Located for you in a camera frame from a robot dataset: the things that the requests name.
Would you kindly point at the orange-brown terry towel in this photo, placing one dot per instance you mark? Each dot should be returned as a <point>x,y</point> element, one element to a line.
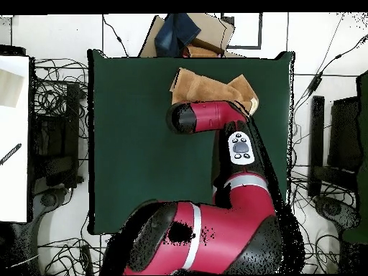
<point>201,86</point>

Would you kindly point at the beige box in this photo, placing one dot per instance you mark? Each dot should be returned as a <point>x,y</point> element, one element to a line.
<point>10,89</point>

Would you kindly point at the black striped strip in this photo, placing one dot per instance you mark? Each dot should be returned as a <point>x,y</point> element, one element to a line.
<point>11,153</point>

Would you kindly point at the black equipment rack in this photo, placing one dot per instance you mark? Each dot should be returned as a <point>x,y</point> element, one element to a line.
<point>54,161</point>

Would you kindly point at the black upright bar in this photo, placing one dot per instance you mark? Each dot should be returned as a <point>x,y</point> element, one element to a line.
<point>317,129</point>

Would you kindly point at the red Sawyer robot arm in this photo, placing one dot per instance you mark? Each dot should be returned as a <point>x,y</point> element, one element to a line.
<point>230,230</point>

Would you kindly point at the black mesh panel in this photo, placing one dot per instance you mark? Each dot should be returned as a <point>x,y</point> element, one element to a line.
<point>345,135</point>

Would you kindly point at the dark green table cloth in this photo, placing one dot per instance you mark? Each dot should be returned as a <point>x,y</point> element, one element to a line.
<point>129,158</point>

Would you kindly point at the black power strip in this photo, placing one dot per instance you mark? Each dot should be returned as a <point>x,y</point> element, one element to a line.
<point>87,258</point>

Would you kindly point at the blue jeans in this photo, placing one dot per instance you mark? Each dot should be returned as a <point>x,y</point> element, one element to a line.
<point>175,31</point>

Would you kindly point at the dark green fabric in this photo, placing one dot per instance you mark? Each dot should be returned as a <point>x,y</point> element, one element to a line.
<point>362,143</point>

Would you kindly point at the cardboard box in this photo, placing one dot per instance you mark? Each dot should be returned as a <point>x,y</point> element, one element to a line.
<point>214,28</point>

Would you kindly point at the grey chair base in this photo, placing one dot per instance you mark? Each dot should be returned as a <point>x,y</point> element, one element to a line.
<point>49,199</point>

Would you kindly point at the white table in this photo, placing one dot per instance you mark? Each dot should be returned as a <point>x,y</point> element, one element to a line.
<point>14,178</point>

